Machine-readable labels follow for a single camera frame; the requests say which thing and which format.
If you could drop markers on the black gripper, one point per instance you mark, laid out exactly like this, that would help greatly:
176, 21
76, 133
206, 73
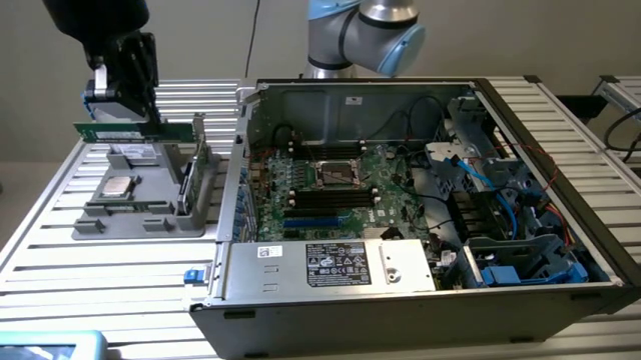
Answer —
133, 71

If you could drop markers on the green RAM stick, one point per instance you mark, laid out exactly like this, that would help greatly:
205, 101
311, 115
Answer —
173, 132

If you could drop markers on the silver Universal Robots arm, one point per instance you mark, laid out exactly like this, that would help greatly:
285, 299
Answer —
371, 33

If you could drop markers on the black RAM slot bank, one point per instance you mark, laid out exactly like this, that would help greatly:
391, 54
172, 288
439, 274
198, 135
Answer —
328, 152

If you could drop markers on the black RAM slot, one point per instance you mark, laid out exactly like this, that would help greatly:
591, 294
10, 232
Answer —
331, 196
331, 201
331, 192
331, 206

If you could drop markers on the green graphics card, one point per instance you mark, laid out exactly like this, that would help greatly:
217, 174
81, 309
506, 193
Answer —
202, 150

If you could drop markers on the silver CPU chip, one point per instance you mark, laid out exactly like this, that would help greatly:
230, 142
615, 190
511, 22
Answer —
120, 185

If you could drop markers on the black disk drive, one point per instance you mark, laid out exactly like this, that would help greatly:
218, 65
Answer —
186, 187

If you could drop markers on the grey parts rack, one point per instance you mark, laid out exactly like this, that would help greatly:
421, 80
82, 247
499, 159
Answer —
125, 228

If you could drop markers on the CPU socket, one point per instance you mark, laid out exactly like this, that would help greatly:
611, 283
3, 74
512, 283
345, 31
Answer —
336, 173

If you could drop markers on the black expansion slot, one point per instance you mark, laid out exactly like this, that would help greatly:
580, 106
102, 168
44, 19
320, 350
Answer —
311, 214

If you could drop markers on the blue expansion slot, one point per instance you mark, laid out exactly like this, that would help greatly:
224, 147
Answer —
311, 222

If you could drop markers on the blue case latch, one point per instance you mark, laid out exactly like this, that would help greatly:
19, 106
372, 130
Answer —
194, 276

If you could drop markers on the green motherboard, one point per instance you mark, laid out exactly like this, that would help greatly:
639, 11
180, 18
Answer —
381, 210

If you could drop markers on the silver power supply unit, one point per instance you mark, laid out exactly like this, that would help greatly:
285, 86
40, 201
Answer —
291, 273

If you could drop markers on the silver disk bay cage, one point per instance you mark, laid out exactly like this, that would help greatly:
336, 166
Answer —
466, 150

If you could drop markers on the teal framed device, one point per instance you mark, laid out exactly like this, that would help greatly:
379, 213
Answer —
50, 345

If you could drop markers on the open PC case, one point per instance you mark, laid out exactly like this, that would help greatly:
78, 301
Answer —
351, 322

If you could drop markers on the blue disk bay caddy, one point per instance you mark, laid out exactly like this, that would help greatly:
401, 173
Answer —
506, 275

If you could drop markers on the aluminium slat side table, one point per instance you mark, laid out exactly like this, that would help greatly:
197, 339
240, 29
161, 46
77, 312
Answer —
624, 93

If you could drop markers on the silver blue wrist camera box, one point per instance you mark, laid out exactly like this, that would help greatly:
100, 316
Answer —
104, 101

